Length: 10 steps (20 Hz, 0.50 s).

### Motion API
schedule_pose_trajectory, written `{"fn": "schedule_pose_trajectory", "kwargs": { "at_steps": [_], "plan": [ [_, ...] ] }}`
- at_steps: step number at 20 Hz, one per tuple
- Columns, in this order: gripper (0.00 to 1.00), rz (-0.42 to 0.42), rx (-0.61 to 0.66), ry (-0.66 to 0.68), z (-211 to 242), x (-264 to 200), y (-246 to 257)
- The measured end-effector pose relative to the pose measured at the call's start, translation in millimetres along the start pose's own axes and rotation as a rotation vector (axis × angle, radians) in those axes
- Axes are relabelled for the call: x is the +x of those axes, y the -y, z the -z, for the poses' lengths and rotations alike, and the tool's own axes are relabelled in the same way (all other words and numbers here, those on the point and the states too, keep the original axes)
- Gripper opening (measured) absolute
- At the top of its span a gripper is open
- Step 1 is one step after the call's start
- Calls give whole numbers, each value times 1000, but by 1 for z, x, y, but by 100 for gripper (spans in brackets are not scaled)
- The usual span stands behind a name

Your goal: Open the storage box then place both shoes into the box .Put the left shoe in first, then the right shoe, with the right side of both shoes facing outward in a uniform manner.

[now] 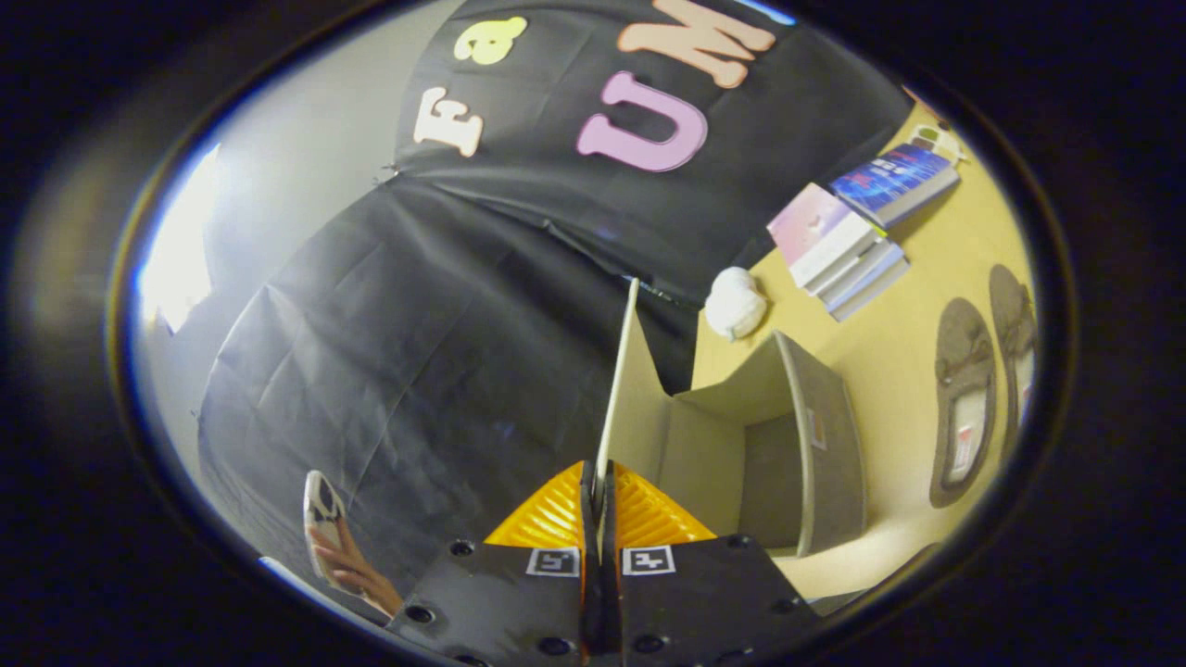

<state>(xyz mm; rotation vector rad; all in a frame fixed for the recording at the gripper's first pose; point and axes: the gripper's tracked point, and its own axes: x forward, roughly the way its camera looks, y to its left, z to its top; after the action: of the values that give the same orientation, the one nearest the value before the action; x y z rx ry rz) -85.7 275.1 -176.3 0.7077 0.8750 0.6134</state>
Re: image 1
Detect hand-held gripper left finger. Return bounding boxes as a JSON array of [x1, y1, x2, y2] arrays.
[[385, 460, 600, 667]]

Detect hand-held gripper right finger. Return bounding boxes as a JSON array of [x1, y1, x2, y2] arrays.
[[600, 460, 823, 667]]

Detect grey fabric storage box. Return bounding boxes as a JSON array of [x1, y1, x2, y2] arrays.
[[593, 278, 868, 559]]

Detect brown fuzzy shoe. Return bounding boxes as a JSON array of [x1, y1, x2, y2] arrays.
[[928, 296, 1000, 510], [988, 264, 1040, 464]]

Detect black backdrop cloth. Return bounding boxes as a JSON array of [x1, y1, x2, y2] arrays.
[[196, 0, 918, 608]]

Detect white round plush toy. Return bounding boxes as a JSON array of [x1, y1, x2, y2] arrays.
[[703, 267, 769, 341]]

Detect pale blue book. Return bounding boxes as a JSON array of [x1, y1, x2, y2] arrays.
[[823, 248, 912, 323]]

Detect white thin book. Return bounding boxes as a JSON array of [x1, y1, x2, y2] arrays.
[[804, 236, 904, 299]]

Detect pink cover book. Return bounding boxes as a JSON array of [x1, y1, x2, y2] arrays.
[[766, 182, 883, 289]]

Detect dark blue cover book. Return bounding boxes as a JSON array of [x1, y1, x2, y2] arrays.
[[827, 143, 963, 230]]

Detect green and white booklet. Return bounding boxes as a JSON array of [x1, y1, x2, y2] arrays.
[[910, 122, 971, 169]]

